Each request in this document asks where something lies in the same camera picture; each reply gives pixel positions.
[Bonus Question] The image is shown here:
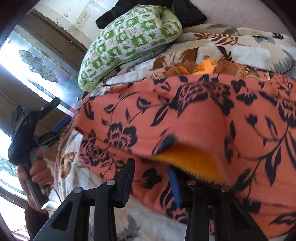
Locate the orange floral garment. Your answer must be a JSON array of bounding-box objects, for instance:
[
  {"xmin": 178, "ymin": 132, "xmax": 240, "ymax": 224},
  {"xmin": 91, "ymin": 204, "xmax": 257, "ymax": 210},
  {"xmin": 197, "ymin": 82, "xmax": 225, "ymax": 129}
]
[{"xmin": 74, "ymin": 60, "xmax": 295, "ymax": 238}]

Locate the dark red sleeve forearm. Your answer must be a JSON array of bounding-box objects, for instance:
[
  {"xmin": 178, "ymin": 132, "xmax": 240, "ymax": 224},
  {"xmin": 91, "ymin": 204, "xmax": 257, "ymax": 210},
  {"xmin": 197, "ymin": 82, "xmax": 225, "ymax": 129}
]
[{"xmin": 25, "ymin": 203, "xmax": 49, "ymax": 240}]

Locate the left hand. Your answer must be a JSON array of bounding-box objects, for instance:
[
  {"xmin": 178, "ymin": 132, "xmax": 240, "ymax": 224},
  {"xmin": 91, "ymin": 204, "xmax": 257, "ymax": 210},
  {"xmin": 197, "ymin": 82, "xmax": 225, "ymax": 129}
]
[{"xmin": 17, "ymin": 150, "xmax": 54, "ymax": 210}]

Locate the brown glass door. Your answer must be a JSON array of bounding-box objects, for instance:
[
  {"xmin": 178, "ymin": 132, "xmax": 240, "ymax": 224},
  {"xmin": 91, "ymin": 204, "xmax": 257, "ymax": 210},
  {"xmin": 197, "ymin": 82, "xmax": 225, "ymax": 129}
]
[{"xmin": 1, "ymin": 9, "xmax": 87, "ymax": 238}]

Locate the green checkered pillow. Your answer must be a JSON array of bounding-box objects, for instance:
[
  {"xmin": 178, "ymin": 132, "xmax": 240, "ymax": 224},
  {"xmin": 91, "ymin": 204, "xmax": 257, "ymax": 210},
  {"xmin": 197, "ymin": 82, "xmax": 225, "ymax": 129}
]
[{"xmin": 78, "ymin": 10, "xmax": 183, "ymax": 91}]

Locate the leaf pattern blanket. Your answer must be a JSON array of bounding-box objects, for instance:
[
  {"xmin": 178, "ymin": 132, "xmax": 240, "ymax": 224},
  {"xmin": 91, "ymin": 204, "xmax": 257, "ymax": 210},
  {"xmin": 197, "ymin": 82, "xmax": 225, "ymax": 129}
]
[{"xmin": 54, "ymin": 24, "xmax": 295, "ymax": 240}]

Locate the black garment on pillow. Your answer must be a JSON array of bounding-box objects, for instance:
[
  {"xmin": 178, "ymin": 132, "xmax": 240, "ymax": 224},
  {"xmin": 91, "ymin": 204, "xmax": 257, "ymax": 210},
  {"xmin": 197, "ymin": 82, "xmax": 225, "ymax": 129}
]
[{"xmin": 95, "ymin": 1, "xmax": 207, "ymax": 30}]

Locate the pink sofa cushion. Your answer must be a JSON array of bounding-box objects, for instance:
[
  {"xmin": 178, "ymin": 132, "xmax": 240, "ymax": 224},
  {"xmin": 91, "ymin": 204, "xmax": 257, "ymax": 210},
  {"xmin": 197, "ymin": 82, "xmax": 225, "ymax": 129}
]
[{"xmin": 191, "ymin": 0, "xmax": 290, "ymax": 36}]

